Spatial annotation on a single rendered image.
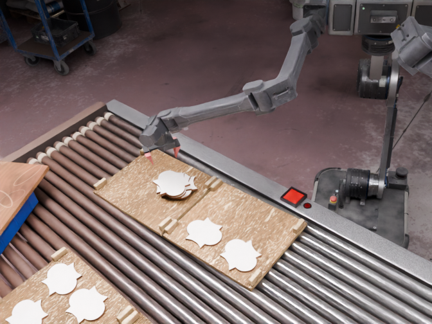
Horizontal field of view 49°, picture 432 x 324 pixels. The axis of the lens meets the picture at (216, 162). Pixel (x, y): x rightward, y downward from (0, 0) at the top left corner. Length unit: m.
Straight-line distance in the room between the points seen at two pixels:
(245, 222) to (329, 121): 2.13
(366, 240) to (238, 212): 0.48
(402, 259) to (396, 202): 1.16
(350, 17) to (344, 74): 2.46
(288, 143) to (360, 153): 0.53
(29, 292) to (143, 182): 0.62
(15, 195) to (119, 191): 0.40
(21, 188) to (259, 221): 0.96
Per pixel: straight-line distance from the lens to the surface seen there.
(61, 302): 1.76
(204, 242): 1.75
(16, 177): 2.15
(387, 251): 1.78
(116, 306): 1.68
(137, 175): 2.09
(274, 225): 1.79
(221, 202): 1.89
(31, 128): 4.41
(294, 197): 1.90
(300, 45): 1.74
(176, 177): 1.95
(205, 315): 1.62
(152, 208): 1.93
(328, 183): 2.95
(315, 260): 1.73
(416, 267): 1.76
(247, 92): 1.56
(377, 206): 2.83
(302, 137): 3.67
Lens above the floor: 2.29
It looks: 41 degrees down
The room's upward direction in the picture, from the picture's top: 8 degrees counter-clockwise
